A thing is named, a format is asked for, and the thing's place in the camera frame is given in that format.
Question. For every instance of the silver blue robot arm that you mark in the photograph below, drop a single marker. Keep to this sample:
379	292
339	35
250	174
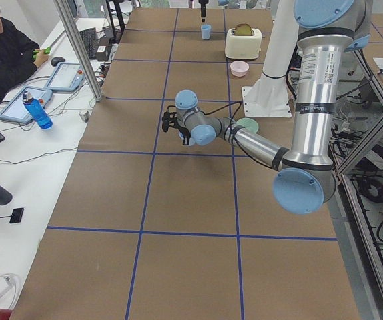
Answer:
323	31

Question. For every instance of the small black square pad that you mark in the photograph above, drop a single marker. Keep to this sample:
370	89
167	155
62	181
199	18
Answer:
16	215

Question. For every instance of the near teach pendant tablet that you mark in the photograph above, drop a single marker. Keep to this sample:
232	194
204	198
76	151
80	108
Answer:
15	110

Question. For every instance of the blue water bottle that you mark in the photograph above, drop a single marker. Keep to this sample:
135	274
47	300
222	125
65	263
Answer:
37	112

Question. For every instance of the green bowl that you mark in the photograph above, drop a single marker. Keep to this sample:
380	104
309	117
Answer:
249	124

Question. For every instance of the toast slice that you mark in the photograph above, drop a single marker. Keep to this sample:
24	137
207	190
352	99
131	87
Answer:
243	29

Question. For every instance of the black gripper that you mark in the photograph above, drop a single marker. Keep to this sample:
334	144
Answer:
183	133

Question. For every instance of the light blue cup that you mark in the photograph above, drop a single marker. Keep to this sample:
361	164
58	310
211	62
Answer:
206	30
186	140

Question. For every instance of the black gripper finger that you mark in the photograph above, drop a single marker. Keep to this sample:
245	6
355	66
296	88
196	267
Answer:
203	4

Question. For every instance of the aluminium frame post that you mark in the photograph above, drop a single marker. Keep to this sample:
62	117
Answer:
72	32

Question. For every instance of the black computer mouse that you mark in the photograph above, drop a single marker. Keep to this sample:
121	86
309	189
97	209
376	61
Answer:
56	60

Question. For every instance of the teach pendant tablet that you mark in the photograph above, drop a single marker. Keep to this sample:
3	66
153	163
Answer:
66	77
15	110

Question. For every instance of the far teach pendant tablet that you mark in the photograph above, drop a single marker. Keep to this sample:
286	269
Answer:
66	77

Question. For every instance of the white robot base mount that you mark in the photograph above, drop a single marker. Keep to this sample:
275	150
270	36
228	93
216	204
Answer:
268	97

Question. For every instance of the pink bowl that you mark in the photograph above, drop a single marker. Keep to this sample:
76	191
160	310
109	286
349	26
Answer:
239	68

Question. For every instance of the cream toaster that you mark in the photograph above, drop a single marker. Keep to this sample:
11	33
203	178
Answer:
243	47

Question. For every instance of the black keyboard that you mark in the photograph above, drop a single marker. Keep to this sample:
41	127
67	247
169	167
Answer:
89	39

